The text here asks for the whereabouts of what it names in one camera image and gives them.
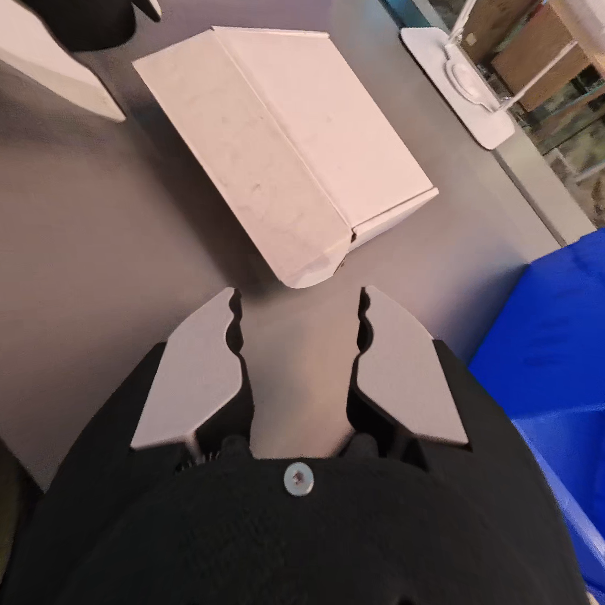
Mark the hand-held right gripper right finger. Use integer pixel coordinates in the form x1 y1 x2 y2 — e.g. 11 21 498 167
346 285 470 457

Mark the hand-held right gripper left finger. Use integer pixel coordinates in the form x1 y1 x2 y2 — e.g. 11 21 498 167
130 287 255 459

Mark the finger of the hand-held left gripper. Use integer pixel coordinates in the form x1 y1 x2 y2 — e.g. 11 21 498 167
0 0 127 124
23 0 162 54

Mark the blue plastic bin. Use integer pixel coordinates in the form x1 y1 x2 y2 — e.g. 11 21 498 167
468 229 605 594

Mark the white cardboard box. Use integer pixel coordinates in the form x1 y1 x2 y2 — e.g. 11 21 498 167
132 26 439 289

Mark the brown cardboard box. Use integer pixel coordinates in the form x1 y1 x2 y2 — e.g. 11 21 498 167
492 4 592 112
461 0 537 63

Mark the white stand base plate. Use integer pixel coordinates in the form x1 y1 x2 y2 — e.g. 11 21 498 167
400 27 516 151

